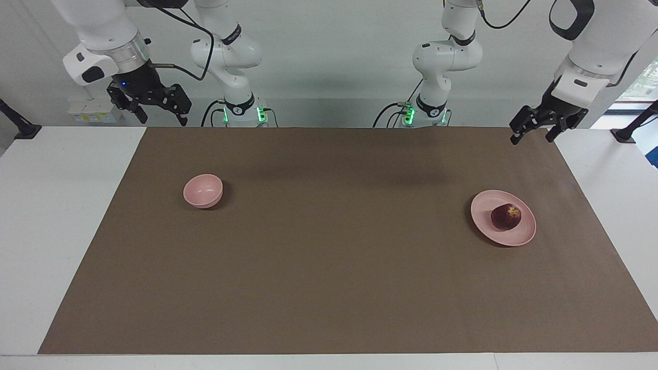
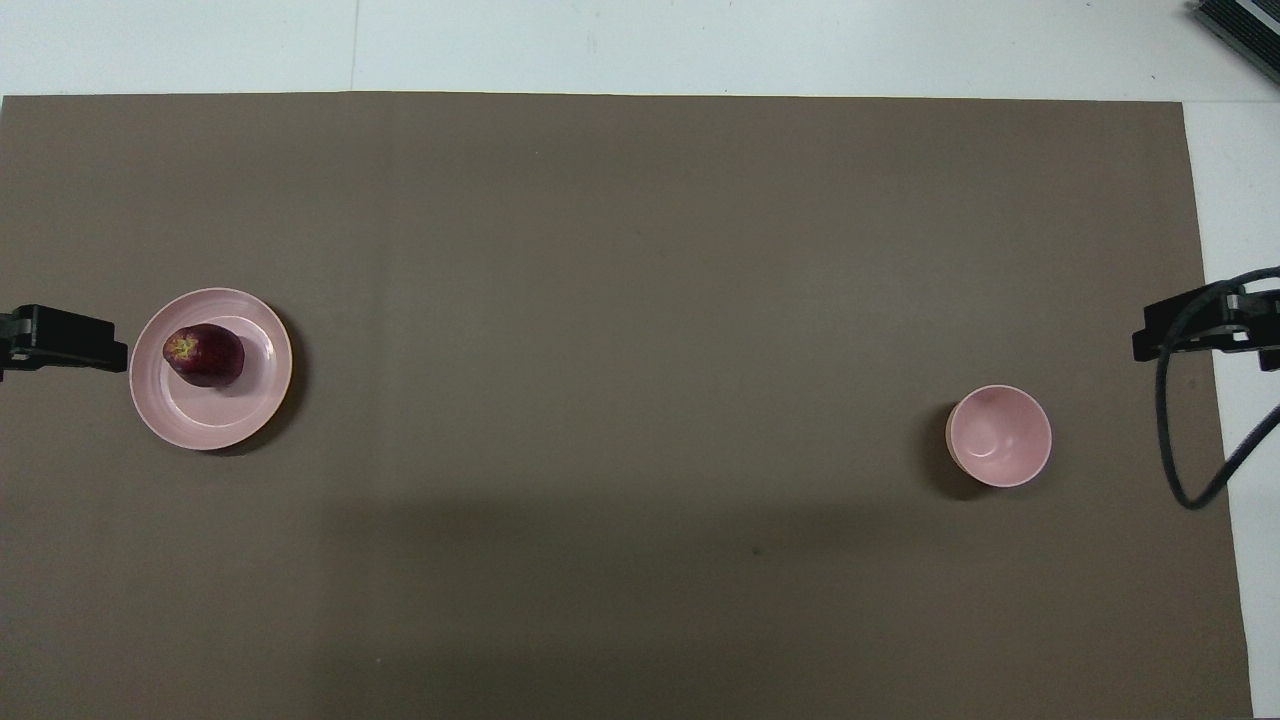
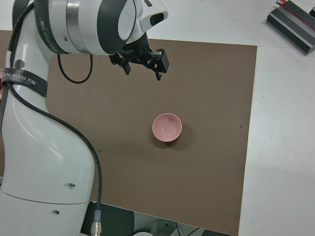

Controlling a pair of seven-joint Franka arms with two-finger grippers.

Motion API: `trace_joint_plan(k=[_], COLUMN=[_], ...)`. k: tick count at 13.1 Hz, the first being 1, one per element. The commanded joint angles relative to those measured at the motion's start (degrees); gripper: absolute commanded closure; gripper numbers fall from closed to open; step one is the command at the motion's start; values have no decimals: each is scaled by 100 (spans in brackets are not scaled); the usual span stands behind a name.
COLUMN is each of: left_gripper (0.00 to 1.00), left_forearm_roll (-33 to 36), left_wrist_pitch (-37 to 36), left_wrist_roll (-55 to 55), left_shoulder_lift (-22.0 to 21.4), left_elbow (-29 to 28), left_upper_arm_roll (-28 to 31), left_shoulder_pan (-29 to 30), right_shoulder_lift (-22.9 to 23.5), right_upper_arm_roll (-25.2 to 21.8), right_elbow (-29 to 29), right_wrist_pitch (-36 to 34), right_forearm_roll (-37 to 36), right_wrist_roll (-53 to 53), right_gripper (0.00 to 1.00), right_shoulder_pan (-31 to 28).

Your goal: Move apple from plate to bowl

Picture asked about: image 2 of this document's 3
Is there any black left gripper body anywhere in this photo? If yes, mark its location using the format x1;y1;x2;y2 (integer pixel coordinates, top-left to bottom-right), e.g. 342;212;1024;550
0;310;37;383

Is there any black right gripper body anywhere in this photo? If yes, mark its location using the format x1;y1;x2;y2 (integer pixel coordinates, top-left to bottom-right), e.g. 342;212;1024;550
1228;284;1280;372

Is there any dark red apple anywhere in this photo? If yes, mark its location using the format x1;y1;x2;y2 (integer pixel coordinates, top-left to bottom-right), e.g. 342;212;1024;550
163;323;246;388

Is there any pink plate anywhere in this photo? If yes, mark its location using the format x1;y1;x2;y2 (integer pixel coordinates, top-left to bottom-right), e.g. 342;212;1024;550
129;288;294;451

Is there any pink bowl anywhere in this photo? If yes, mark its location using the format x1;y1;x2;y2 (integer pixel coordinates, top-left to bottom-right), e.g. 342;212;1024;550
946;384;1053;489

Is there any dark ribbed device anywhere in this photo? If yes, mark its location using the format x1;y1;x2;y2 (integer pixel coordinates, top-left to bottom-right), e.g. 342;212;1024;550
1190;0;1280;59

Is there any brown table mat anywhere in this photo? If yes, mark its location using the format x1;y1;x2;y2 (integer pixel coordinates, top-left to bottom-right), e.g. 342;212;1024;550
0;92;1254;720

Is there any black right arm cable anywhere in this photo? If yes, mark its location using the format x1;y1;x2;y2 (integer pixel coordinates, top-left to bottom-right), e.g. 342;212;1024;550
1155;266;1280;510

